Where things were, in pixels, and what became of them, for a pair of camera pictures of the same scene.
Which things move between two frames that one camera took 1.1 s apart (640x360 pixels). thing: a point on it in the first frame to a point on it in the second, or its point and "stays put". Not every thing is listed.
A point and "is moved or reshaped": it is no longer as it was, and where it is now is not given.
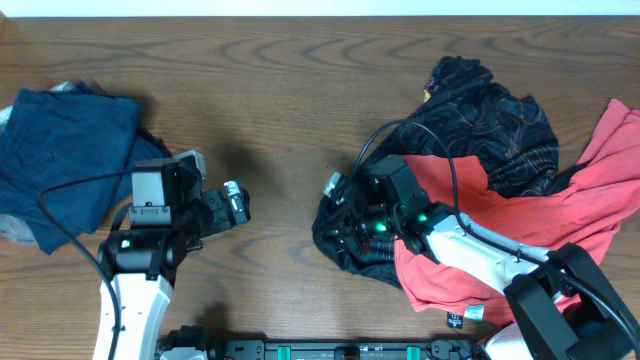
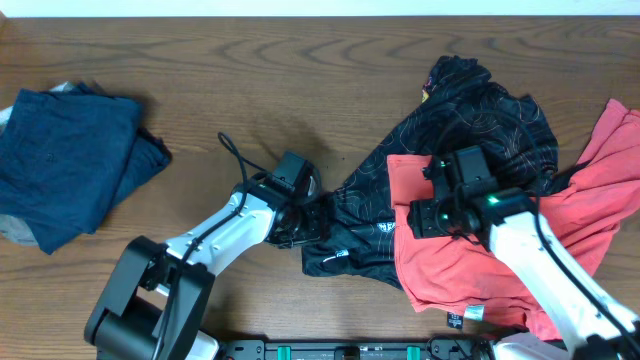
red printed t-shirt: [585, 212] stays put
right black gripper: [351, 230] to [421, 219]
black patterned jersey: [465, 113] is moved or reshaped
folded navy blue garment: [66, 134] stays put
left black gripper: [220, 208] to [310, 223]
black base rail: [261, 350] stays put
